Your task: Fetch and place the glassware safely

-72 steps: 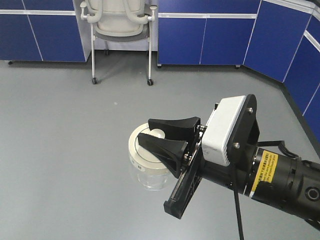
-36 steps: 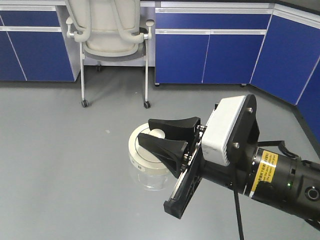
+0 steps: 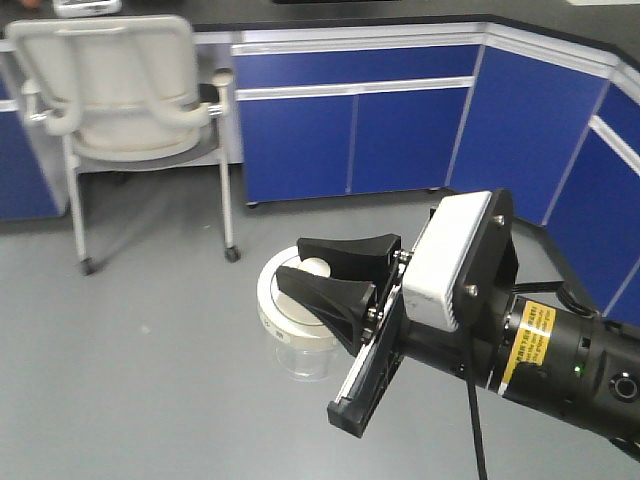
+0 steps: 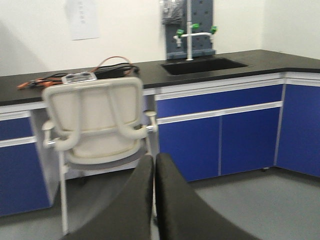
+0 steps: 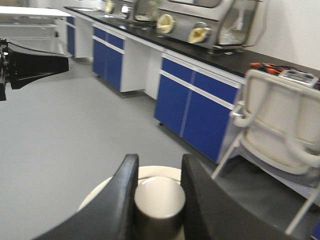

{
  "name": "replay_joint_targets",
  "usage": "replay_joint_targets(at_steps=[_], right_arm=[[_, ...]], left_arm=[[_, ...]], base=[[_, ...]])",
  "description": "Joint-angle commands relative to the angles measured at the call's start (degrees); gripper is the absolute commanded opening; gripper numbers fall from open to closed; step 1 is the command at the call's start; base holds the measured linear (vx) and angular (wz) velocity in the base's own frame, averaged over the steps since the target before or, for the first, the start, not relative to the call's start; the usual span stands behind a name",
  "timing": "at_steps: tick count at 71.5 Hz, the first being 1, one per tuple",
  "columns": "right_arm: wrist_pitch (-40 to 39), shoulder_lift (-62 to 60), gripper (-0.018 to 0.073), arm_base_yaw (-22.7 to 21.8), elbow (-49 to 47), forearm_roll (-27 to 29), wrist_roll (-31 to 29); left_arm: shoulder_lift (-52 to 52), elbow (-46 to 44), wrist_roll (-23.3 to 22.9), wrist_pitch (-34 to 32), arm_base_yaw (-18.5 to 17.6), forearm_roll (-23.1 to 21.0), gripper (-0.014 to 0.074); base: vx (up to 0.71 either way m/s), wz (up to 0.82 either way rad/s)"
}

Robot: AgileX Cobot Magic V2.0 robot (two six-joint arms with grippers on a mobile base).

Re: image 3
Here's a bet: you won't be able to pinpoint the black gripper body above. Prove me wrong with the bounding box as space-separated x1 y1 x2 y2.
327 249 518 438

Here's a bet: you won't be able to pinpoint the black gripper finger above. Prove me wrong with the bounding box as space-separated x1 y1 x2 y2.
296 234 401 285
276 266 375 356

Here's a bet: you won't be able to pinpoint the glass jar with white lid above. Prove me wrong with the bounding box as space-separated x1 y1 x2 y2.
256 246 343 383

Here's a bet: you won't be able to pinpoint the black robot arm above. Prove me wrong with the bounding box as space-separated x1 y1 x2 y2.
275 234 639 457

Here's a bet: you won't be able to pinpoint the blue lab cabinets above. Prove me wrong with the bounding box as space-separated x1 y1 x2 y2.
0 14 640 321

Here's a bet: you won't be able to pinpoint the white office chair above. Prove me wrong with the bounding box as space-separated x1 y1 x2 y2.
5 15 240 275

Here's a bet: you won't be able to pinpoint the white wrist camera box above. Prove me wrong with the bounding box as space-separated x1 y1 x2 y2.
402 191 492 333

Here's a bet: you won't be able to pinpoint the black camera cable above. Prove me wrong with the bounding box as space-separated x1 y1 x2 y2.
462 324 489 480

